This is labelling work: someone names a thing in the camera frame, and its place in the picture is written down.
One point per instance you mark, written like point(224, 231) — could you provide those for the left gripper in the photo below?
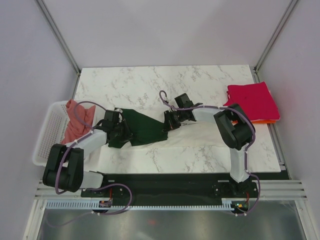
point(128, 134)

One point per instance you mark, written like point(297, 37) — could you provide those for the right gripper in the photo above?
point(169, 124)

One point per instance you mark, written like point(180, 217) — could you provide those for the white green-sleeved Charlie Brown t-shirt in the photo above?
point(147, 131)

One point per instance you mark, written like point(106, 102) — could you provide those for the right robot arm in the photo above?
point(235, 128)

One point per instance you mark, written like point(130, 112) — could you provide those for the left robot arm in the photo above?
point(64, 170)

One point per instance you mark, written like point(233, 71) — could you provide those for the salmon pink t-shirt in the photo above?
point(77, 117)

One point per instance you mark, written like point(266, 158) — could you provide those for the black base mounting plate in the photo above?
point(173, 188)

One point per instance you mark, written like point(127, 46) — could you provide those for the white plastic basket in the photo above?
point(53, 132)

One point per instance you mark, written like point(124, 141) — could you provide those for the folded magenta t-shirt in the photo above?
point(255, 100)

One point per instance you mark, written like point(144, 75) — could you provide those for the folded orange t-shirt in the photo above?
point(259, 122)

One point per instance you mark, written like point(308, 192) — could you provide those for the right aluminium frame post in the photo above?
point(275, 35)

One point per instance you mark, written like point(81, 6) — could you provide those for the aluminium frame post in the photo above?
point(275, 35)
point(58, 35)

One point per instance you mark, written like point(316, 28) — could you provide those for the white slotted cable duct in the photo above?
point(101, 204)

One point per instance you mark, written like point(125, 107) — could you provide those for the left aluminium frame post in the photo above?
point(58, 35)

